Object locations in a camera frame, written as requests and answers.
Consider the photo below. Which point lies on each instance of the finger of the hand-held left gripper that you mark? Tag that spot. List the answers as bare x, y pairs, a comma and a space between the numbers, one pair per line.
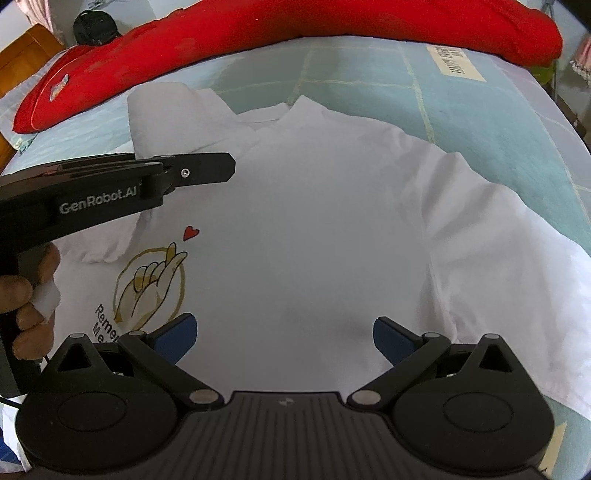
203, 168

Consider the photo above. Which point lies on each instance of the pink white curtain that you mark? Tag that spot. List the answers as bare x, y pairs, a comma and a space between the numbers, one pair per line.
581, 62

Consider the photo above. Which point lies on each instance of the wooden headboard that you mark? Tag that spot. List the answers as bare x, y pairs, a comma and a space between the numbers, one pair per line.
27, 46

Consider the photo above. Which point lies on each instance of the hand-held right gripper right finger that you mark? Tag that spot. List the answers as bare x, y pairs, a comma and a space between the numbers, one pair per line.
392, 337

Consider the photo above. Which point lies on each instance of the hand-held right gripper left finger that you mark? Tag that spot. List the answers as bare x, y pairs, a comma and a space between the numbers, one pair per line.
178, 334

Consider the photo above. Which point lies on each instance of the person's left hand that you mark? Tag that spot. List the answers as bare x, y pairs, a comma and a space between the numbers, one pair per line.
23, 295

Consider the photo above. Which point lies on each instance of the light green checked bed sheet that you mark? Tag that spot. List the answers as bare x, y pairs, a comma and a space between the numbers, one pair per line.
485, 138

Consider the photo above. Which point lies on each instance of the red blanket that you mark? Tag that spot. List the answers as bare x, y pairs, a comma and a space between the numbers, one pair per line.
300, 32

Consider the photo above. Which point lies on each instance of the white printed t-shirt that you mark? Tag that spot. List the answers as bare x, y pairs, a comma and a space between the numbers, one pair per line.
323, 221

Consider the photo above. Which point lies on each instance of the green cloth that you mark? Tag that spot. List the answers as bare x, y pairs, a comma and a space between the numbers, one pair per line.
540, 74

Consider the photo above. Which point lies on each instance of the black cap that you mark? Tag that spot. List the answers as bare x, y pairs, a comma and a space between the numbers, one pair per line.
94, 27

